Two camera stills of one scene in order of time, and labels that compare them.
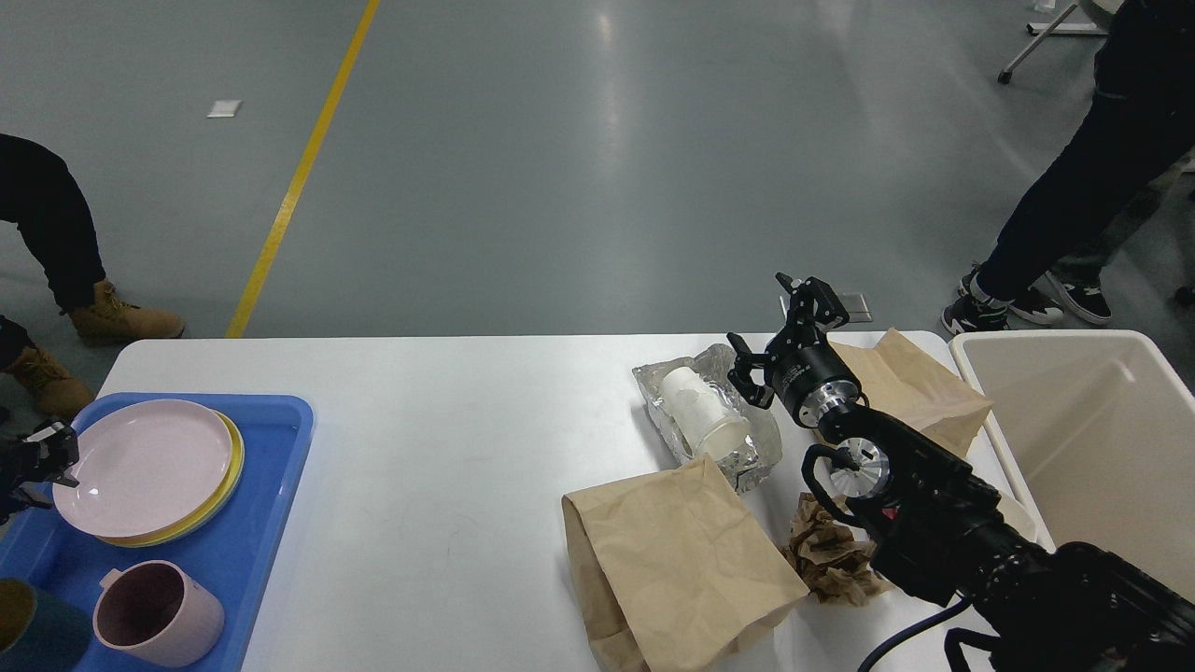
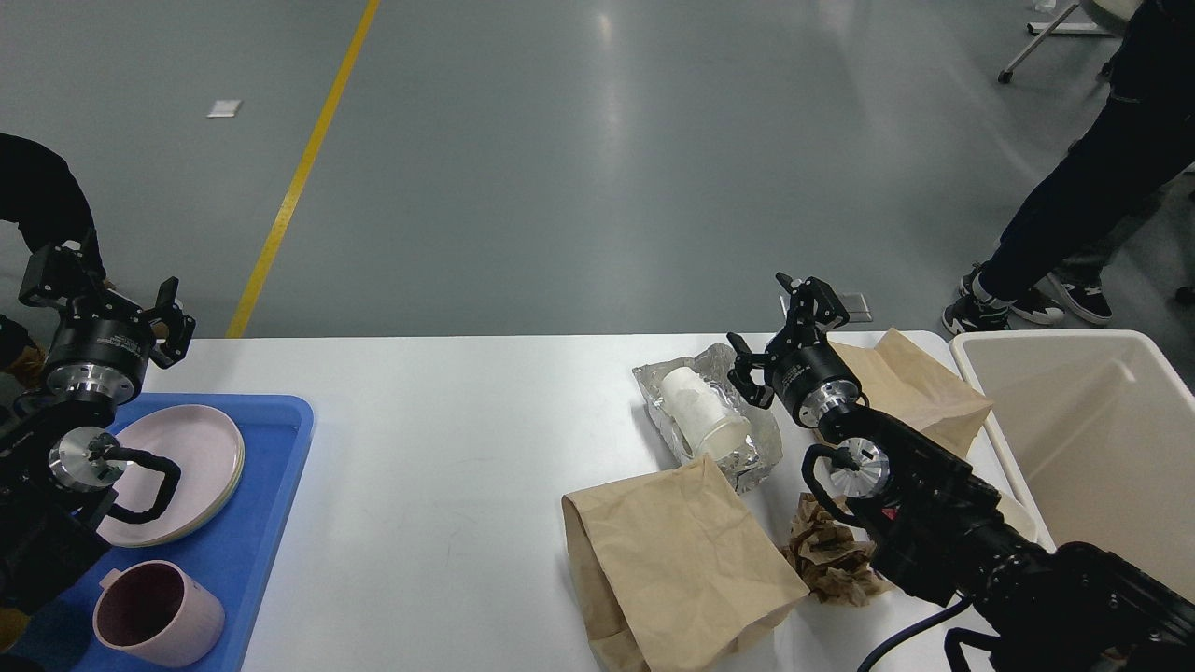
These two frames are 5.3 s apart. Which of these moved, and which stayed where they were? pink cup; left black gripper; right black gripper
Moved: left black gripper
Stayed: right black gripper; pink cup
